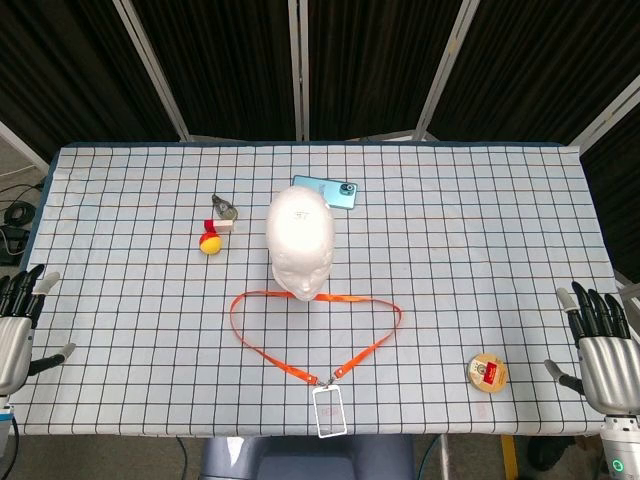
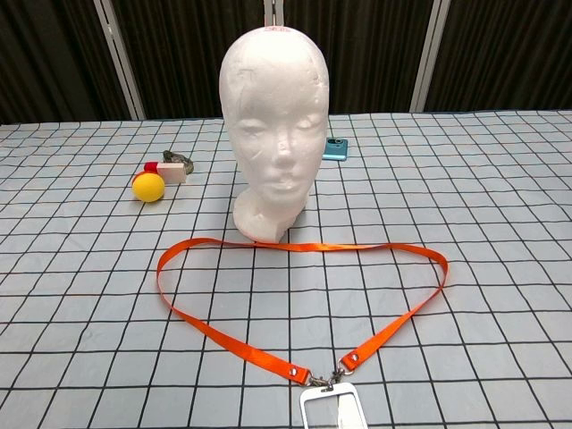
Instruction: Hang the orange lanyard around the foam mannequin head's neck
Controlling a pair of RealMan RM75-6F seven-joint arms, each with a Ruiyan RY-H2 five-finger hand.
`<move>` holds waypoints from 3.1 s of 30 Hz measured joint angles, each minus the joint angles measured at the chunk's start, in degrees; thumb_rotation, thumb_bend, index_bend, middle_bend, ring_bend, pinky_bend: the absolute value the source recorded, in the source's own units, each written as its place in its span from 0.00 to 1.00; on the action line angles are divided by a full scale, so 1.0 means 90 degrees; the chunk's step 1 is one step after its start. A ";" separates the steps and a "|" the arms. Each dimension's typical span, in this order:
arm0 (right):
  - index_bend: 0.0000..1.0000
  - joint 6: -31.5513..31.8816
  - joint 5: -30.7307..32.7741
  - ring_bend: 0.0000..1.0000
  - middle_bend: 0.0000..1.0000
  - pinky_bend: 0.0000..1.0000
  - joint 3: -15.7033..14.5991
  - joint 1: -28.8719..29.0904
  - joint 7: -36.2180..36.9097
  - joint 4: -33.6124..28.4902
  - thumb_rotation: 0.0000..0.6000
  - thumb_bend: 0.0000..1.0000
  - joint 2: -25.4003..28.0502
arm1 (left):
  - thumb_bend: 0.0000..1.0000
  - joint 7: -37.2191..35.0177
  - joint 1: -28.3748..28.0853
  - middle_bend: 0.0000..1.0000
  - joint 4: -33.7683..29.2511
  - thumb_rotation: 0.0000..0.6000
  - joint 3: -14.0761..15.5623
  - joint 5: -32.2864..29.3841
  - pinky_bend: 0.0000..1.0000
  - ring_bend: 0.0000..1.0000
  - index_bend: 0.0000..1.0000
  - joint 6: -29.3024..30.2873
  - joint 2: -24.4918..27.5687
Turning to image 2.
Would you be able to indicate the white foam mannequin head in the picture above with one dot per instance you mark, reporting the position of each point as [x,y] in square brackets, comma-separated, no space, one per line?
[272,89]

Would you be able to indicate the teal smartphone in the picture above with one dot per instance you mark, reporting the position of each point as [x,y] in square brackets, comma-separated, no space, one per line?
[335,152]

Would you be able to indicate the red white small block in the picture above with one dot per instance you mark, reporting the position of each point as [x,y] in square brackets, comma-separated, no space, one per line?
[172,172]

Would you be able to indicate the grey metal clip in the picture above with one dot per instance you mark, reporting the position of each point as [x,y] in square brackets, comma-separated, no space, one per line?
[174,156]

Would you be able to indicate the yellow red foam ball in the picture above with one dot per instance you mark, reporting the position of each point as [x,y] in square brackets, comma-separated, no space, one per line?
[149,187]

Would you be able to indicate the black folding screen white frame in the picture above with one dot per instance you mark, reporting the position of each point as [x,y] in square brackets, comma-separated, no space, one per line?
[44,44]

